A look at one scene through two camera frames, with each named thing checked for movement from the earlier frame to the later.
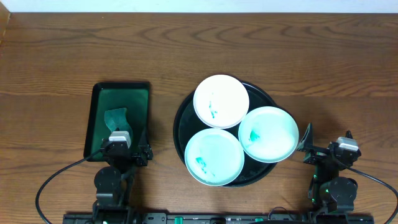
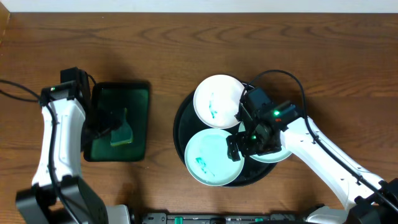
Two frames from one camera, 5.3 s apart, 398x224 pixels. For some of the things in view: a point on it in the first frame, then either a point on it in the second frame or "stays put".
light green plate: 214,157 stays put
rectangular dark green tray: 106,96 stays put
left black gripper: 133,155 → 101,125
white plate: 221,101 stays put
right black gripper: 306,144 → 247,150
